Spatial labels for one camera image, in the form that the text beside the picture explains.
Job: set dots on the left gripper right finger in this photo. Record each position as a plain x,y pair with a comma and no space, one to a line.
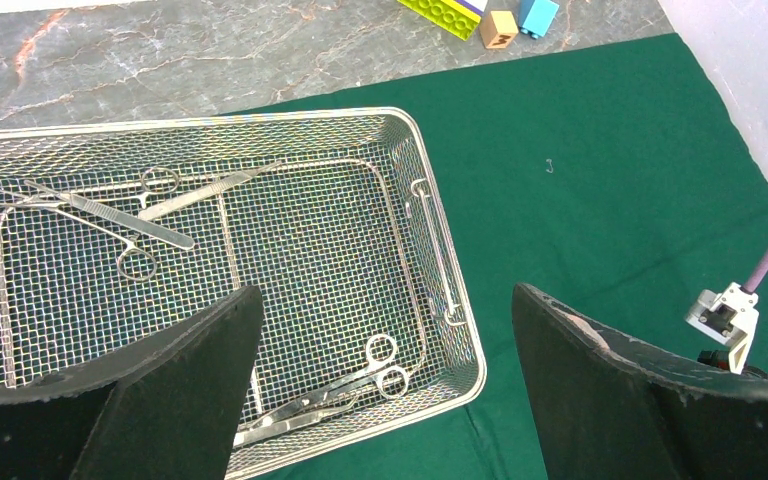
607,405

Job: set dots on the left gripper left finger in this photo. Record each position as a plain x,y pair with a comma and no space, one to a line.
164,407

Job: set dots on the metal mesh instrument tray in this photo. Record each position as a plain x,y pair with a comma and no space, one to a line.
346,239

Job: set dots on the green surgical cloth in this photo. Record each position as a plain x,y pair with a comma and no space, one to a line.
611,178

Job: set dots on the blue small block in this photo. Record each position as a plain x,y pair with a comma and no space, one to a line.
536,16

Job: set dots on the brown wooden cube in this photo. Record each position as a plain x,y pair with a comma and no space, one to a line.
498,29

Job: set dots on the steel forceps near tray edge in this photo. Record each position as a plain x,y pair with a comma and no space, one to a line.
133,263

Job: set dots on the steel scissors in tray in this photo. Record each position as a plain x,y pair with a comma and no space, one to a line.
389,379

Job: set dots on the steel tweezers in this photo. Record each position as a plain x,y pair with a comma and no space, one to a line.
119,217

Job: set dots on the yellow-green lego brick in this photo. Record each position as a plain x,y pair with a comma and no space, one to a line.
458,17

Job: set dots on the flat steel scalpel handle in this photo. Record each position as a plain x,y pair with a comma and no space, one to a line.
213,189

